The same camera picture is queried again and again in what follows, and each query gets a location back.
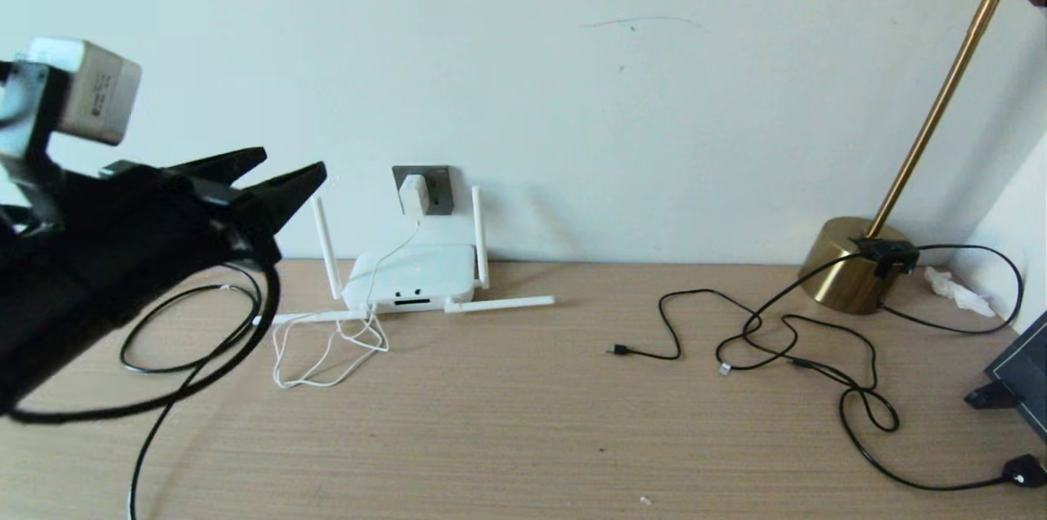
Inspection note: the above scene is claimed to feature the white power adapter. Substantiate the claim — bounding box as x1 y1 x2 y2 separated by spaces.
398 174 432 218

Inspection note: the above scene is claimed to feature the thin white power cable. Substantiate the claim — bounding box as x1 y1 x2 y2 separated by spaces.
272 216 426 388

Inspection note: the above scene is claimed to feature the thick black cable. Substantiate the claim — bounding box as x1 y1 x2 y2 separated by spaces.
121 262 265 520

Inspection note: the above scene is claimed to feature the black USB cable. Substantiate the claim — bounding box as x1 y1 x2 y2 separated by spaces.
607 289 880 394

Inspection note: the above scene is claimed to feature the white router with four antennas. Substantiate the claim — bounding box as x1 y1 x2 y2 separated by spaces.
258 187 555 327

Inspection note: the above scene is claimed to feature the brass desk lamp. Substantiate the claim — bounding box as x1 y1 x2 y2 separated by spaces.
798 0 1047 316

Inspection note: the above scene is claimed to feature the crumpled white tissue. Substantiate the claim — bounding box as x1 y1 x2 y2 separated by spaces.
923 267 997 319

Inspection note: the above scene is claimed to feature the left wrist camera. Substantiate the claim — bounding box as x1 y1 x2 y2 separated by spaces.
0 38 142 177

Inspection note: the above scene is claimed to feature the grey wall socket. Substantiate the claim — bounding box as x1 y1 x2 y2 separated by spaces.
392 165 452 217

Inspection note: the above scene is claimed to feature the black inline switch box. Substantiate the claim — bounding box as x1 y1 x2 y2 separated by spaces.
847 238 919 280

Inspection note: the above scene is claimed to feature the black cable with connector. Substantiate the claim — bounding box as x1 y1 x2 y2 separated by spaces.
740 244 1047 492

